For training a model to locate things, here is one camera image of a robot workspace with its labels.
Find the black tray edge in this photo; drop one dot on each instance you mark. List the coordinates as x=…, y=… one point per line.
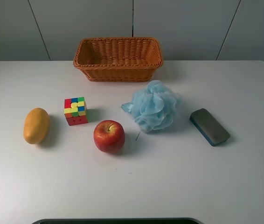
x=120, y=221

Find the multicolour puzzle cube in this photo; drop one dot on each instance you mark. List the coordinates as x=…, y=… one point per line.
x=75, y=111

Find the blue mesh bath loofah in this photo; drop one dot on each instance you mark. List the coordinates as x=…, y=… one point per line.
x=154, y=107

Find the red apple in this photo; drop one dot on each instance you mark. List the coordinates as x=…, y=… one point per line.
x=109, y=136

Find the yellow mango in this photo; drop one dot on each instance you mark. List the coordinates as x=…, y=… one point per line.
x=36, y=126

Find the orange wicker basket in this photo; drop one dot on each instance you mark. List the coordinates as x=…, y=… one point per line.
x=118, y=59

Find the grey blue board eraser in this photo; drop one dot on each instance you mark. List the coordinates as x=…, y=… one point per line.
x=209, y=127

